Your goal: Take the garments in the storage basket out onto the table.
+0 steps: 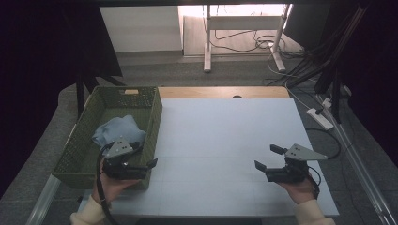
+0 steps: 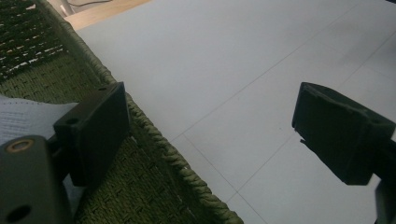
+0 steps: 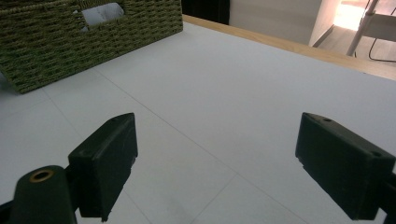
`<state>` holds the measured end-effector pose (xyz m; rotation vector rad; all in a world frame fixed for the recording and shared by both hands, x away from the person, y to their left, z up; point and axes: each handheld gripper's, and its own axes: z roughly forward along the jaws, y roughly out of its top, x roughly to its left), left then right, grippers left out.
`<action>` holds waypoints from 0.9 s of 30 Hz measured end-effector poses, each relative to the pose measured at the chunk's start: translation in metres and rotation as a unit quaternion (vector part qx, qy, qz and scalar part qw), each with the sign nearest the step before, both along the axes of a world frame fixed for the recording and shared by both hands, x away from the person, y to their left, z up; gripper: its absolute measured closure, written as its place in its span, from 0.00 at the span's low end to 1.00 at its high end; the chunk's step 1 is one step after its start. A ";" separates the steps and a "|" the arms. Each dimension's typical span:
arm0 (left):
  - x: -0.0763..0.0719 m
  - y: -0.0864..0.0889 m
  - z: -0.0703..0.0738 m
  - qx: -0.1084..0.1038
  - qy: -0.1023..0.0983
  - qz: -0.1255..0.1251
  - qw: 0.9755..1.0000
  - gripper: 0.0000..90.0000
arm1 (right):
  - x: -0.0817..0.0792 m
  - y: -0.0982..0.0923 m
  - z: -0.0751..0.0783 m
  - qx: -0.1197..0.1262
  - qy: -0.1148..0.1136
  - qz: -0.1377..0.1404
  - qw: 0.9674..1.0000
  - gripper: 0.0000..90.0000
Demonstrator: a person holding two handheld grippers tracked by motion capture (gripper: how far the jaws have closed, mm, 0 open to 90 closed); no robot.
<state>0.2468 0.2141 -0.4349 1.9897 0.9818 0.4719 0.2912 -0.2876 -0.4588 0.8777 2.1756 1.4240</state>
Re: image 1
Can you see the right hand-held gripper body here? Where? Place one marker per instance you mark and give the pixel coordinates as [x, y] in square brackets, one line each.
[291, 173]

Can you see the person's right hand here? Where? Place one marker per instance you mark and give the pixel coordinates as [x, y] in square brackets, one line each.
[300, 192]

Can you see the person's left hand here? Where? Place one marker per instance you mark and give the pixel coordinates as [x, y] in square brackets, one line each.
[109, 189]

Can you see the black metal stand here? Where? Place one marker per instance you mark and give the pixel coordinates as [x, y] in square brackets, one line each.
[80, 100]
[336, 103]

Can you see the white panel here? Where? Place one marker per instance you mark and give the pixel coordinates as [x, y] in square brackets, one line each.
[140, 28]

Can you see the aluminium rail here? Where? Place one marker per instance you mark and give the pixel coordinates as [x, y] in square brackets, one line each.
[359, 175]
[43, 200]

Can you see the light blue tank top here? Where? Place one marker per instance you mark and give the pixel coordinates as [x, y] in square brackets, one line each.
[122, 128]

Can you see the dark monitor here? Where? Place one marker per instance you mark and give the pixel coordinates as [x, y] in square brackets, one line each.
[306, 25]

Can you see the green woven basket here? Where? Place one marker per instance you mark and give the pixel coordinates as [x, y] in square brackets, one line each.
[78, 156]

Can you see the white power strip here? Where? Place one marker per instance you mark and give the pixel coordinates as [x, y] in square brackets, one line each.
[320, 120]

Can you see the white desk frame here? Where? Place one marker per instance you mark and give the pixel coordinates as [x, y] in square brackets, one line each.
[207, 47]

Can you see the black curtain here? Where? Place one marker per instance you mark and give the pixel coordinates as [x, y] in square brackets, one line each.
[31, 78]
[375, 78]

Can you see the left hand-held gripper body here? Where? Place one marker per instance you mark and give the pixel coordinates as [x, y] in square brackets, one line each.
[120, 168]

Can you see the white power adapter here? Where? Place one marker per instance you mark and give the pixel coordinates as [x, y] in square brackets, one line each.
[327, 102]

